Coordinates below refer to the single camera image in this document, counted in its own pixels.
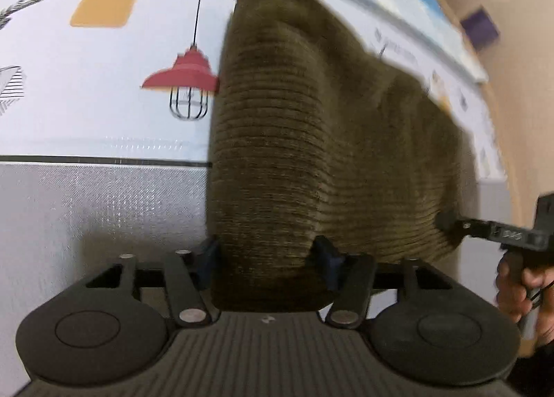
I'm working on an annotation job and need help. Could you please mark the white printed mat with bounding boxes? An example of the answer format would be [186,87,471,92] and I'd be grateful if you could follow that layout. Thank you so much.
[0,0,508,397]

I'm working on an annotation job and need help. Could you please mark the purple box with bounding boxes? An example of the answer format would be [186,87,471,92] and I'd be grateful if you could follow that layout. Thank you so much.
[460,7,501,52]

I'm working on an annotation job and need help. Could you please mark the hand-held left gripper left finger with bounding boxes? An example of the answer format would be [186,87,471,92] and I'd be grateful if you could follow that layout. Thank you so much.
[84,238,221,329]

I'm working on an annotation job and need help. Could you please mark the olive corduroy pants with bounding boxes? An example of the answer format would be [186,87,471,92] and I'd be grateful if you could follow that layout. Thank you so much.
[203,0,479,314]

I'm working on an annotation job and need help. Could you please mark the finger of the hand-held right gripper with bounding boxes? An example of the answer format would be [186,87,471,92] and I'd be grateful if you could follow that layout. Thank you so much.
[435,212,547,250]

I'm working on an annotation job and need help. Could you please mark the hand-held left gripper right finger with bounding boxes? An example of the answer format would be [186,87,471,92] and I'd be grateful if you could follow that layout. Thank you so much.
[312,235,460,330]

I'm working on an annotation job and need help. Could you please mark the person's right hand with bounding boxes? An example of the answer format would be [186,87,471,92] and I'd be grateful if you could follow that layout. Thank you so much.
[495,255,554,325]

